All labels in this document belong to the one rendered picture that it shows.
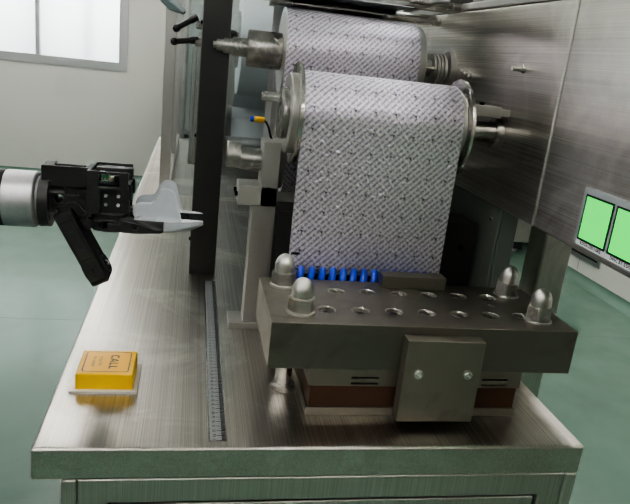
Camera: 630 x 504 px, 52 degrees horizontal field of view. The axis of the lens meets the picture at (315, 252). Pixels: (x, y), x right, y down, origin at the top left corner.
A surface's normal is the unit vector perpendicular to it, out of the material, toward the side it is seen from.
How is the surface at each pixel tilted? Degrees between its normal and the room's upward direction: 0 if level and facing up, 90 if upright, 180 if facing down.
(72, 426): 0
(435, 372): 90
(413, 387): 90
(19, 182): 44
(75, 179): 90
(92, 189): 90
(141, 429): 0
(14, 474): 0
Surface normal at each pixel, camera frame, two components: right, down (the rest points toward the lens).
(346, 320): 0.11, -0.95
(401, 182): 0.17, 0.30
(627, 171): -0.98, -0.05
